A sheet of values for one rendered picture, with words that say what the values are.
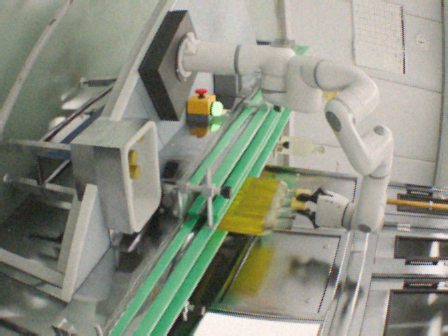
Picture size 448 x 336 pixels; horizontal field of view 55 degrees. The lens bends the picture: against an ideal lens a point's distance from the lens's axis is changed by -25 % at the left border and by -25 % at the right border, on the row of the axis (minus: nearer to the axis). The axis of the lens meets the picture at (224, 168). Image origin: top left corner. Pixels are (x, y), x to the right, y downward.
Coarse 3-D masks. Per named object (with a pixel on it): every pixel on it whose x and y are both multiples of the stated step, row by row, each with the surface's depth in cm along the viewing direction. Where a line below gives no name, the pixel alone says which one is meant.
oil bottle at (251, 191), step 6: (246, 186) 163; (252, 186) 163; (240, 192) 160; (246, 192) 160; (252, 192) 160; (258, 192) 160; (264, 192) 159; (270, 192) 159; (276, 192) 159; (264, 198) 158; (270, 198) 157; (276, 198) 157; (282, 198) 158; (282, 204) 158
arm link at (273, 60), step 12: (240, 48) 140; (252, 48) 139; (264, 48) 138; (276, 48) 137; (288, 48) 138; (240, 60) 139; (252, 60) 138; (264, 60) 138; (276, 60) 136; (240, 72) 142; (252, 72) 144; (264, 72) 140; (276, 72) 137; (264, 84) 140; (276, 84) 138
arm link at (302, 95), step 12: (288, 60) 132; (300, 60) 128; (312, 60) 125; (288, 72) 132; (300, 72) 128; (312, 72) 124; (288, 84) 132; (300, 84) 129; (312, 84) 127; (264, 96) 141; (276, 96) 138; (288, 96) 133; (300, 96) 130; (312, 96) 130; (288, 108) 135; (300, 108) 131; (312, 108) 131
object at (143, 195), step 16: (144, 128) 123; (128, 144) 116; (144, 144) 131; (144, 160) 133; (128, 176) 117; (144, 176) 135; (128, 192) 118; (144, 192) 137; (160, 192) 137; (128, 208) 121; (144, 208) 133; (144, 224) 128
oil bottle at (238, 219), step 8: (232, 208) 152; (240, 208) 152; (248, 208) 152; (224, 216) 150; (232, 216) 149; (240, 216) 149; (248, 216) 149; (256, 216) 148; (264, 216) 148; (272, 216) 149; (224, 224) 151; (232, 224) 150; (240, 224) 150; (248, 224) 149; (256, 224) 148; (264, 224) 148; (272, 224) 148; (240, 232) 151; (248, 232) 150; (256, 232) 149; (264, 232) 149
